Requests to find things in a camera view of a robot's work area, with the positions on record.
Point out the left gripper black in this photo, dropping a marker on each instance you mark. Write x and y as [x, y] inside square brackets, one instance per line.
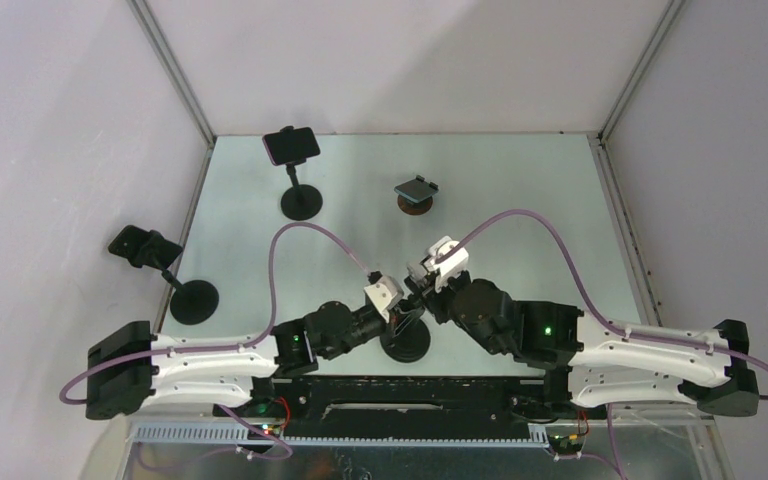
[396, 324]

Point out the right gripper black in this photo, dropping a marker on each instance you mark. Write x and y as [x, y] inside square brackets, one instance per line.
[435, 298]

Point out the black round-base phone stand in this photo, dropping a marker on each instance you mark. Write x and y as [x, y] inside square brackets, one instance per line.
[410, 346]

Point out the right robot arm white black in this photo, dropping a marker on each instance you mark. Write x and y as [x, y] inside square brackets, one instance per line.
[588, 363]

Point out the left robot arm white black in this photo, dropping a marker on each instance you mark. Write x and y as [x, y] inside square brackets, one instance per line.
[133, 368]

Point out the brown round phone stand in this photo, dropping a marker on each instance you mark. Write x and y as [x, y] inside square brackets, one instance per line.
[412, 208]

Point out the small teal phone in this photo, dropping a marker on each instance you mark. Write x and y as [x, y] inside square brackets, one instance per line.
[416, 190]

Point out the black rear phone stand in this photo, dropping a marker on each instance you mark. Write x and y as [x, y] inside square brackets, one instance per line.
[301, 201]

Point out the black phone pink case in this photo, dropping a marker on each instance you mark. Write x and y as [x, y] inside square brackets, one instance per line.
[291, 145]

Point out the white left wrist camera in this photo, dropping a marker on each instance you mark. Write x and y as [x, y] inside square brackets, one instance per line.
[383, 292]

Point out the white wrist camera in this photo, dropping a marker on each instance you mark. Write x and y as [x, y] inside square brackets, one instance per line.
[383, 292]
[444, 260]

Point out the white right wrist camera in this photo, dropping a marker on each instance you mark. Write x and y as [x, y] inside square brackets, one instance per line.
[444, 260]

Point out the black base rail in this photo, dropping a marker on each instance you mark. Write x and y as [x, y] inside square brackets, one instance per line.
[411, 408]

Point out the grey cable duct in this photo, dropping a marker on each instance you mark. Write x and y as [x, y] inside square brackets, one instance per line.
[235, 434]

